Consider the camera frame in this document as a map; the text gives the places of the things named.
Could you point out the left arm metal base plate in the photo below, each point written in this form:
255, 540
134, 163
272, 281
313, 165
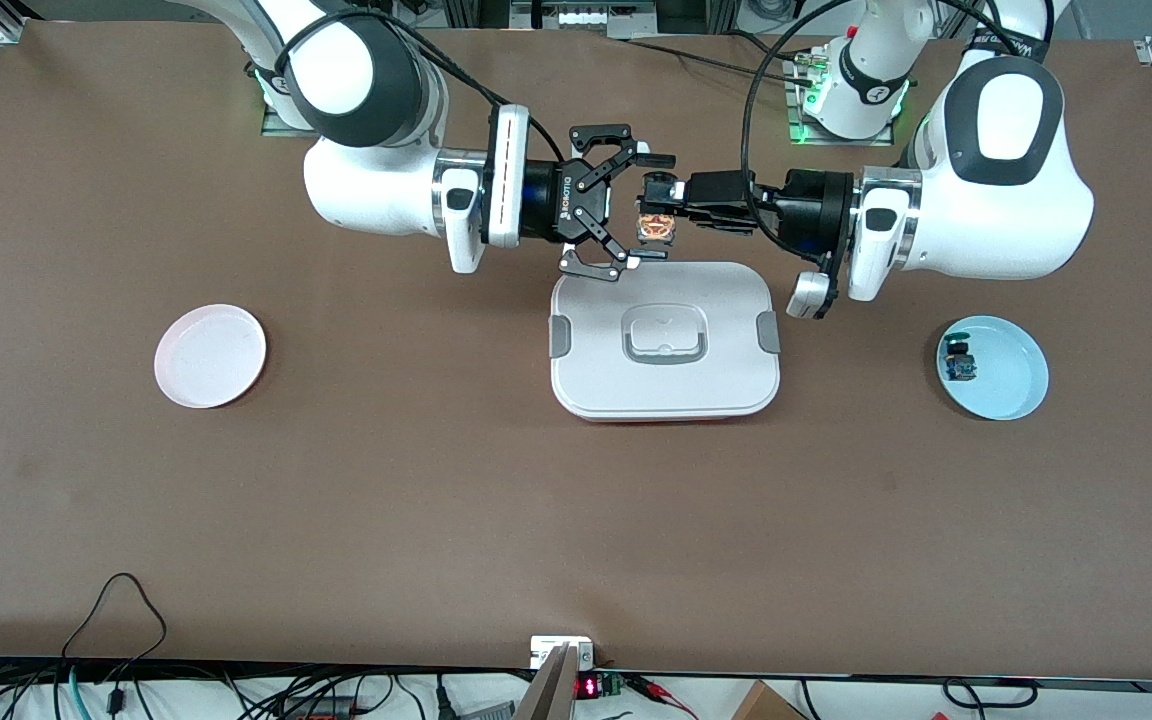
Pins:
841, 141

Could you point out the small white box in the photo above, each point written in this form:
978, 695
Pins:
546, 650

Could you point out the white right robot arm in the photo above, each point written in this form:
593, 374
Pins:
356, 190

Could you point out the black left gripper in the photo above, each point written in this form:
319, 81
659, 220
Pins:
808, 214

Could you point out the aluminium bar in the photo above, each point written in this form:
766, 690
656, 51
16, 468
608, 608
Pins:
551, 695

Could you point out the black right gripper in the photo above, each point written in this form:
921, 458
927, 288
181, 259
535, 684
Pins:
543, 201

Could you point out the brown cardboard box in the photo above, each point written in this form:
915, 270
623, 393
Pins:
761, 705

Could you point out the light blue round plate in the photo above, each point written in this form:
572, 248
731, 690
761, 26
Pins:
1011, 375

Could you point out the grey equipment rack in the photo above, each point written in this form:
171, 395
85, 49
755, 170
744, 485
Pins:
586, 15

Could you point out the white lunch box grey latches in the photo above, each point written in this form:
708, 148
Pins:
666, 390

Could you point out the pink round plate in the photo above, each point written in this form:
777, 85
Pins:
211, 355

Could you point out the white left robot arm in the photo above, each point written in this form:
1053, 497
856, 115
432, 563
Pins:
996, 230

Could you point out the orange push button switch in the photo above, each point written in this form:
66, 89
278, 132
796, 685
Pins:
654, 225

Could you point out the red clip lead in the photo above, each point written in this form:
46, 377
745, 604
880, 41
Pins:
656, 688

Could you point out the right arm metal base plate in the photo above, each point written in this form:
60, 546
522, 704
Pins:
271, 125

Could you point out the green push button switch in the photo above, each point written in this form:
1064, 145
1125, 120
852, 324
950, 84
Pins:
960, 362

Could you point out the red LED display module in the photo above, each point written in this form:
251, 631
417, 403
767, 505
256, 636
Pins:
588, 687

